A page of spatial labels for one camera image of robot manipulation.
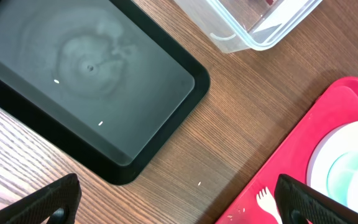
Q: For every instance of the white plastic fork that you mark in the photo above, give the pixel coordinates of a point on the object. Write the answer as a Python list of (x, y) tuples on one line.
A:
[(267, 203)]

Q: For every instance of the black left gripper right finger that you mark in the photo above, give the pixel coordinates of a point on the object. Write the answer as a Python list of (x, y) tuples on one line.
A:
[(298, 203)]

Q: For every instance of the light blue plate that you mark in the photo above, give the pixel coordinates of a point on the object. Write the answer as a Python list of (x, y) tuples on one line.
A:
[(322, 159)]

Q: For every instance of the clear plastic bin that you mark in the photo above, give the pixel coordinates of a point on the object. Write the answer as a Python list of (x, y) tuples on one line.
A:
[(235, 25)]

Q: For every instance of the red plastic tray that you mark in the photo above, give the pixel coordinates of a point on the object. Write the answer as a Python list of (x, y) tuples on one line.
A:
[(338, 105)]

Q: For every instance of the black tray bin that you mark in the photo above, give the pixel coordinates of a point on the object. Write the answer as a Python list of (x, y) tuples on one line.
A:
[(98, 79)]

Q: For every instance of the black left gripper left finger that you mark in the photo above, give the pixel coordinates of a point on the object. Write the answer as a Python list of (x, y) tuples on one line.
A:
[(55, 203)]

